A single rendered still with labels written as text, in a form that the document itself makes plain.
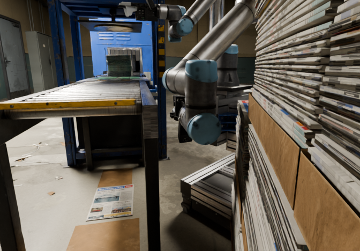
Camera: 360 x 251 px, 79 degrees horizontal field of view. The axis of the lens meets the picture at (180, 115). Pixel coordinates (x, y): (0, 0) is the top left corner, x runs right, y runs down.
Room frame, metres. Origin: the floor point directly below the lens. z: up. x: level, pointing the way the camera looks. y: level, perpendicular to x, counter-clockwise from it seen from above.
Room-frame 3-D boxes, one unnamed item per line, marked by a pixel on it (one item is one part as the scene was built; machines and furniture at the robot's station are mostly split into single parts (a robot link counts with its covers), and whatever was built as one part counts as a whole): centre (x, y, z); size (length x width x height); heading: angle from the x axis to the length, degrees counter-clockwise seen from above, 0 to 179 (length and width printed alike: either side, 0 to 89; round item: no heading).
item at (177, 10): (1.32, 0.03, 1.21); 0.11 x 0.08 x 0.09; 109
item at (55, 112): (0.77, 0.36, 0.77); 0.47 x 0.05 x 0.05; 101
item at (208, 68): (0.54, -0.04, 0.89); 0.11 x 0.08 x 0.11; 24
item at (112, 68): (2.90, 0.77, 0.93); 0.38 x 0.30 x 0.26; 11
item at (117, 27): (2.34, 0.66, 1.30); 0.55 x 0.55 x 0.03; 11
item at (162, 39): (2.07, 0.17, 1.05); 0.05 x 0.05 x 0.45; 11
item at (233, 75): (1.28, -0.27, 0.87); 0.15 x 0.15 x 0.10
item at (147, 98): (1.39, 0.22, 0.74); 1.34 x 0.05 x 0.12; 11
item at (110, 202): (1.38, 0.47, 0.00); 0.37 x 0.28 x 0.01; 11
